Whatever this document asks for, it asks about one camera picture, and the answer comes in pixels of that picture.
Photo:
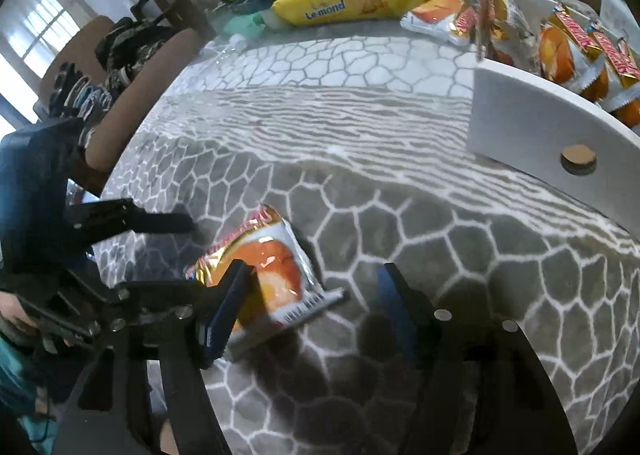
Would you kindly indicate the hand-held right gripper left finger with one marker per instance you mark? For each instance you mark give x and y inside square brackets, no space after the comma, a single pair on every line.
[227,320]

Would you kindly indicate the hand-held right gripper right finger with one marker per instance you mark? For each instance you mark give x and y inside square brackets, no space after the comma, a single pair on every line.
[400,320]

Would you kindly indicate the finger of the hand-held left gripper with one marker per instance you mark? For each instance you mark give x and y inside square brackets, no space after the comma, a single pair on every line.
[165,295]
[130,220]

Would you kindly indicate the orange cake packet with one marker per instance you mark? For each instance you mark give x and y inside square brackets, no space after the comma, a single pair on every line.
[435,12]
[280,265]

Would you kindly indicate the white cardboard box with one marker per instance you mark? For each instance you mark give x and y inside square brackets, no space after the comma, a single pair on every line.
[525,120]

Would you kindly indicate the pile of snack packets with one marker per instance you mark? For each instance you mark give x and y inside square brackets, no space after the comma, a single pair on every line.
[560,55]

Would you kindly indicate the person's left hand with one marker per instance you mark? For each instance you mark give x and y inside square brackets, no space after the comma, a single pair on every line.
[10,310]

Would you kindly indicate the brown padded chair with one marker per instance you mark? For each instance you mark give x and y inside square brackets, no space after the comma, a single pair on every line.
[145,105]
[85,40]

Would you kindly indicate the grey patterned blanket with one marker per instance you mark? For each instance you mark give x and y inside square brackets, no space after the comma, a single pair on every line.
[400,185]

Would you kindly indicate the dark patterned clothes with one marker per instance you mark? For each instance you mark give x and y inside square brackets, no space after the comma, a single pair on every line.
[125,50]

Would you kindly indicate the person's teal clothing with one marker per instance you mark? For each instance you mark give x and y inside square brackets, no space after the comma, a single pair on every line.
[20,385]

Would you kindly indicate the window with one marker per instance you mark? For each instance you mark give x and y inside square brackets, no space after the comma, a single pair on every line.
[35,25]

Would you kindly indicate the green wipes packet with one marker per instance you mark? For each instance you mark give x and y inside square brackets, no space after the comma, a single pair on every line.
[240,25]

